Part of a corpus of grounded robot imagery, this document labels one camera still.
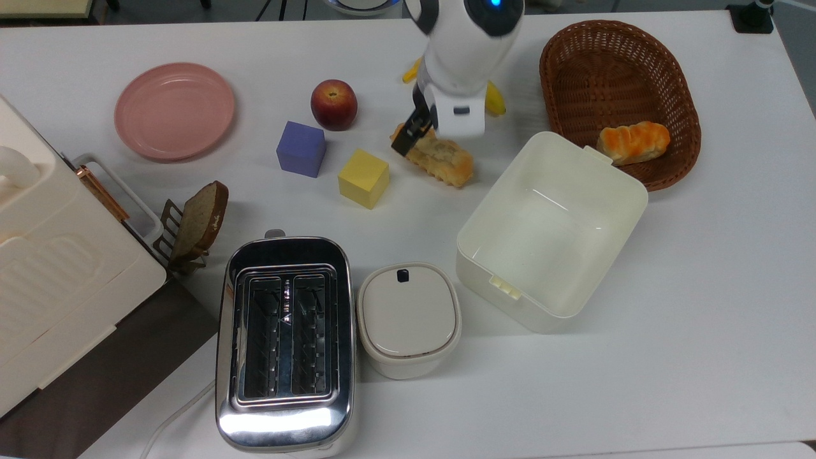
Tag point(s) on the cream container with lid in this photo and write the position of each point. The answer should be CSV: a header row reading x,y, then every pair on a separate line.
x,y
408,319

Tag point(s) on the brown metal toast rack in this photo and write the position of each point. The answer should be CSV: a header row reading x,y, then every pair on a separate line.
x,y
167,224

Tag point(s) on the silver two-slot toaster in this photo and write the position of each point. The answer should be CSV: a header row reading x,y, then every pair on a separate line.
x,y
287,421

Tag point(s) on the brown wicker basket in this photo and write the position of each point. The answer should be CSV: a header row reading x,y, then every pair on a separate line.
x,y
605,70

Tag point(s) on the purple foam cube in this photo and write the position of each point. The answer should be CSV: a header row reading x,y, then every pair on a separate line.
x,y
301,150

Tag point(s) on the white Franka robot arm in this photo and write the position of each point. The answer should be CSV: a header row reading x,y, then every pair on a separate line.
x,y
465,51

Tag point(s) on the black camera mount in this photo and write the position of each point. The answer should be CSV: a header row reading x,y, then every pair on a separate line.
x,y
751,18

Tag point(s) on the long crusty bread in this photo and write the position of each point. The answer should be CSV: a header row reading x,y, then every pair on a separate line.
x,y
447,160

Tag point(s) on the red apple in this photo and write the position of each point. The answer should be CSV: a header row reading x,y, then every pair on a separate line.
x,y
333,105

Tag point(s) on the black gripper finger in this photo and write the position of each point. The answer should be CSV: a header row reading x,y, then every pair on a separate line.
x,y
411,137

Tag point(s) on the orange striped bread roll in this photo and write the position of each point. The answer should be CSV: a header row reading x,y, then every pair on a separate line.
x,y
634,143

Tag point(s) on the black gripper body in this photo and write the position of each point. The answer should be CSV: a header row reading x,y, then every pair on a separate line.
x,y
423,108

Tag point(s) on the yellow banana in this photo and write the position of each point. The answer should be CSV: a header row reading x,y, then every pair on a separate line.
x,y
495,100

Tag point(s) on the open cream plastic box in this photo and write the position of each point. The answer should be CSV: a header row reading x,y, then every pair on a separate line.
x,y
548,236

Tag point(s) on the pink plate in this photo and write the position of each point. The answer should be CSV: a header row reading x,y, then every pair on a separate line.
x,y
173,111

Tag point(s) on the brown bread slice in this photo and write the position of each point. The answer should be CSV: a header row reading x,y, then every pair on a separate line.
x,y
201,220

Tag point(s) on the cream toy oven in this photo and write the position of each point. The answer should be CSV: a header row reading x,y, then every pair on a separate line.
x,y
64,274

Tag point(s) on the yellow foam cube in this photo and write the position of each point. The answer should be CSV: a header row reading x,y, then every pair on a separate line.
x,y
363,178

